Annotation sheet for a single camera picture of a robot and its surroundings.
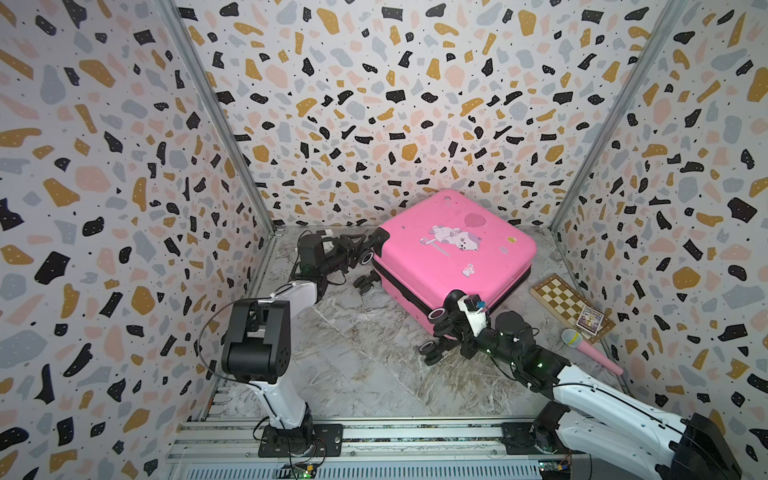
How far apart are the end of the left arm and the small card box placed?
66 cm

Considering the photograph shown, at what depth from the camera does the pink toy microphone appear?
34.4 inches

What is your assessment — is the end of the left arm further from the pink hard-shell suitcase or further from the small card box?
the small card box

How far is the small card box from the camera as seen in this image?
916 mm

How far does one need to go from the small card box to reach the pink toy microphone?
23 millimetres

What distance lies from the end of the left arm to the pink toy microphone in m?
0.63

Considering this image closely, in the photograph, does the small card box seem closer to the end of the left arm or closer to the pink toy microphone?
the pink toy microphone

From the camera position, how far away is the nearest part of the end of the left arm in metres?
0.83
